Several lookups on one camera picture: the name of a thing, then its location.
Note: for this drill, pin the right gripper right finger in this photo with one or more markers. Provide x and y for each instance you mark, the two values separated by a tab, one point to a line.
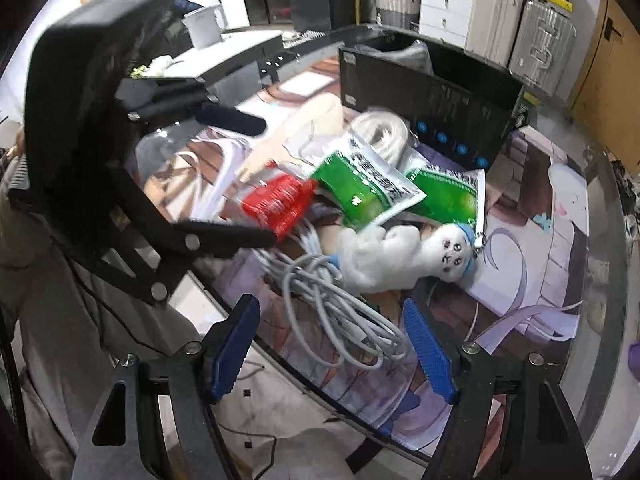
465	379

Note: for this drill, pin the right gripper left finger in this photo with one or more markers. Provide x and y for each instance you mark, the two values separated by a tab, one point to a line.
201	379

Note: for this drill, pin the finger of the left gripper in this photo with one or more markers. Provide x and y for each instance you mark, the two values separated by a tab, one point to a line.
230	237
228	118

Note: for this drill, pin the red snack packet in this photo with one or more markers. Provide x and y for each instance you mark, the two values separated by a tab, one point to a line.
276	198

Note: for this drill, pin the green medicine sachet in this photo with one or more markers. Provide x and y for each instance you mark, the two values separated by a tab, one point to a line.
369	190
450	196

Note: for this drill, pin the white plush toy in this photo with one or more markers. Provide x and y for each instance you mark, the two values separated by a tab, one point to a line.
377	259

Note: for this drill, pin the white electric kettle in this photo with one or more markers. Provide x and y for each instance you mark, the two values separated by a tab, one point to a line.
205	26

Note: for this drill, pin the anime printed table mat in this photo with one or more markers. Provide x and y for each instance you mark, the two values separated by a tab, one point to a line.
522	295

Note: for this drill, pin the woven laundry basket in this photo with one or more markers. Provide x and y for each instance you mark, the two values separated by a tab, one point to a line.
403	14

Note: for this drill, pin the black cardboard box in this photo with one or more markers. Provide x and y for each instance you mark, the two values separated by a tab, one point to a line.
461	106

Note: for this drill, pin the beige suitcase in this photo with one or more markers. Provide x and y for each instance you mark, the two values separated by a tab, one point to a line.
492	29

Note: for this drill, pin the wooden door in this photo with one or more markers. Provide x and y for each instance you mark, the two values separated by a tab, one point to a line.
607	103

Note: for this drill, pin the silver suitcase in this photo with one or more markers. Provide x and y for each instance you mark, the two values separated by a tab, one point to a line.
542	47

